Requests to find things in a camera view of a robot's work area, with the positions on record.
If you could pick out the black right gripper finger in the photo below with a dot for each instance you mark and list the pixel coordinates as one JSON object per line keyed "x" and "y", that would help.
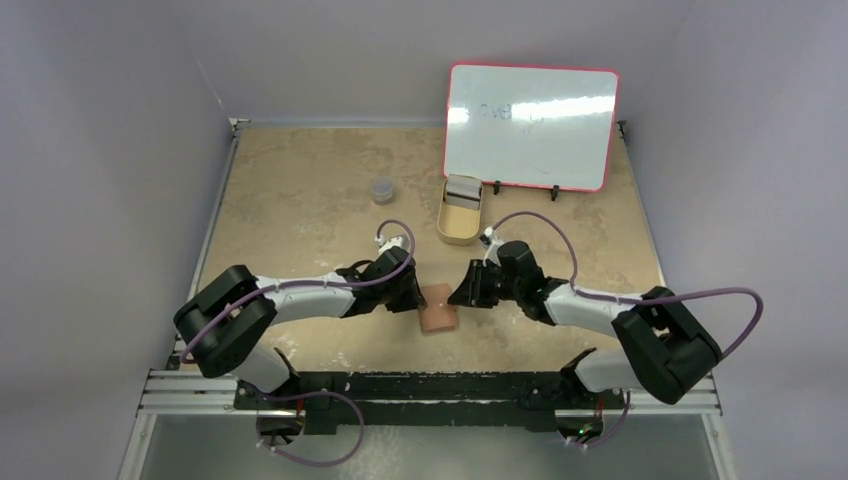
{"x": 487, "y": 300}
{"x": 469, "y": 290}

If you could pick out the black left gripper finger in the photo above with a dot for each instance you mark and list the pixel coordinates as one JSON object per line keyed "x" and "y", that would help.
{"x": 404, "y": 305}
{"x": 413, "y": 288}

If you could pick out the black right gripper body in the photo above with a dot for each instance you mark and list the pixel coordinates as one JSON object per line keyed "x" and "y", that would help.
{"x": 482, "y": 285}

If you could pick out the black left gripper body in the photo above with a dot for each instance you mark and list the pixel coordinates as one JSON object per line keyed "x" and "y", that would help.
{"x": 391, "y": 293}

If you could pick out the brown leather card holder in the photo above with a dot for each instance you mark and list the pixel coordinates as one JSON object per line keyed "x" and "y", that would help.
{"x": 438, "y": 316}

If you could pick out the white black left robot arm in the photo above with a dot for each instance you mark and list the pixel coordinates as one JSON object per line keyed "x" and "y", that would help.
{"x": 223, "y": 324}

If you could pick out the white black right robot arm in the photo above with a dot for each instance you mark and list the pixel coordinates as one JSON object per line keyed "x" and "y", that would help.
{"x": 664, "y": 350}

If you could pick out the stack of cards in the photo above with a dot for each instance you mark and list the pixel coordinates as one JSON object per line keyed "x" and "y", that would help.
{"x": 463, "y": 191}

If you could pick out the beige oval plastic tray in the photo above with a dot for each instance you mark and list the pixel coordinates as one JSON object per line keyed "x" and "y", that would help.
{"x": 457, "y": 226}

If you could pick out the red framed whiteboard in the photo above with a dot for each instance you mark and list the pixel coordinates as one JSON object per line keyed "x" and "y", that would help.
{"x": 531, "y": 126}

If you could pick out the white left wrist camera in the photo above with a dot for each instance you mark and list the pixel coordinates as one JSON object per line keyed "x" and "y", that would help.
{"x": 387, "y": 243}

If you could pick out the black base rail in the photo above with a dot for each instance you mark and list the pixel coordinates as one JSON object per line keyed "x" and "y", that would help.
{"x": 538, "y": 402}

